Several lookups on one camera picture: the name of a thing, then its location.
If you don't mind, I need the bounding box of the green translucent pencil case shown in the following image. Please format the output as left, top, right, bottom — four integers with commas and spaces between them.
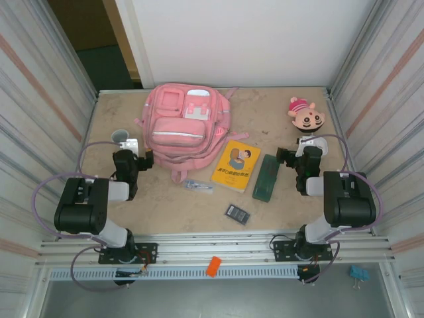
252, 154, 280, 202

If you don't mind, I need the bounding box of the pink school backpack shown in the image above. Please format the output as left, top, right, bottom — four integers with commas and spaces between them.
133, 83, 250, 184

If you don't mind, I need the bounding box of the yellow paperback book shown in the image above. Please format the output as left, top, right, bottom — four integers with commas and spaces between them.
210, 139, 262, 194

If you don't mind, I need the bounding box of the clear pack with blue tools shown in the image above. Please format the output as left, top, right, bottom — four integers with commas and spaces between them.
183, 179, 216, 195

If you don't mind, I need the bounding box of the grey round cup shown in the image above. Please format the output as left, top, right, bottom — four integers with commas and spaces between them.
111, 129, 131, 145

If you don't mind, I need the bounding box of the plush doll in pink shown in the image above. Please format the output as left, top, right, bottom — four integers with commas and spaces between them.
286, 95, 326, 135

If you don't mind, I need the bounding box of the black flat packet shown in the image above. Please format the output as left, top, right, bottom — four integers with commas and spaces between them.
223, 203, 252, 227

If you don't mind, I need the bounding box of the tan wooden door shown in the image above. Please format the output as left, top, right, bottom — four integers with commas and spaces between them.
101, 0, 140, 81

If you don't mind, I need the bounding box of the orange plastic block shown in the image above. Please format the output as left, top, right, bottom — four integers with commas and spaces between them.
205, 255, 223, 278

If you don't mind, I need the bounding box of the blue binder clip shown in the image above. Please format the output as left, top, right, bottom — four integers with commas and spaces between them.
349, 264, 370, 292

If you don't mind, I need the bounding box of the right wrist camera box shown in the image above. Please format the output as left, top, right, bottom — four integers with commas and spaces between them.
295, 135, 315, 157

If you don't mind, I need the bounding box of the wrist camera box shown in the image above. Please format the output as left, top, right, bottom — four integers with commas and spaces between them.
295, 135, 315, 157
119, 138, 139, 155

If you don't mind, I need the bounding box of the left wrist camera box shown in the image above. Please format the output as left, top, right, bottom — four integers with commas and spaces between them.
119, 138, 139, 155

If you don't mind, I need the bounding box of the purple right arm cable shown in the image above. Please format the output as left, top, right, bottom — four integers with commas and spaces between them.
299, 134, 385, 286

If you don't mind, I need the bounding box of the aluminium back rail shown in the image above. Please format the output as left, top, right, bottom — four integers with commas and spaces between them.
95, 86, 332, 97

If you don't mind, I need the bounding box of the aluminium rail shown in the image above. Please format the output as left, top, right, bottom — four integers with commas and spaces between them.
95, 86, 332, 97
35, 231, 397, 268

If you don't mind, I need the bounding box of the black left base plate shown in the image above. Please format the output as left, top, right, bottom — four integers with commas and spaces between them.
98, 242, 159, 265

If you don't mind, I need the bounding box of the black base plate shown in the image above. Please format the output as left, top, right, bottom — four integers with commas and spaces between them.
272, 238, 333, 263
98, 242, 159, 265

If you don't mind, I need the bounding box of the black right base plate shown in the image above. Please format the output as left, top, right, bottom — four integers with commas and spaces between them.
272, 238, 333, 263

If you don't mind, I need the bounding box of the aluminium front rail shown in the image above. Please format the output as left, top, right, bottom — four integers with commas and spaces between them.
35, 231, 397, 268

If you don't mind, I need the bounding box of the white slotted cable tray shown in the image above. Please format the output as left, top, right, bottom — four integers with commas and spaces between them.
49, 267, 299, 282

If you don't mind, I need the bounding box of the white door frame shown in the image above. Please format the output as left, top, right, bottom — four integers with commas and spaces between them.
115, 0, 155, 89

